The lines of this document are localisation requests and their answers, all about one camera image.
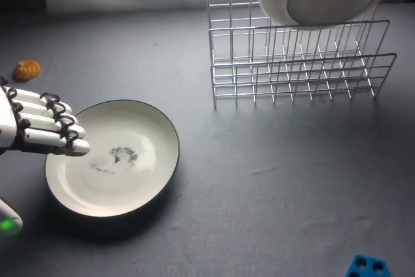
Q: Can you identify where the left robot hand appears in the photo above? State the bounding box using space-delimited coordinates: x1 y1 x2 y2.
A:
0 77 91 236

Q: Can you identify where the orange toy pastry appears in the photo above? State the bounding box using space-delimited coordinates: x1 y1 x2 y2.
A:
14 59 42 82

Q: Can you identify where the grey table cloth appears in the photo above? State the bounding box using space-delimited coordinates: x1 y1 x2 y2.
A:
0 1 415 277

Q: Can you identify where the blue pentagon block with holes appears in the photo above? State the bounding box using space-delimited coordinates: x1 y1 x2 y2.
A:
345 254 393 277

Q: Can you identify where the white wire dish rack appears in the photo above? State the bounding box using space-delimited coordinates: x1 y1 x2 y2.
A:
205 0 397 109

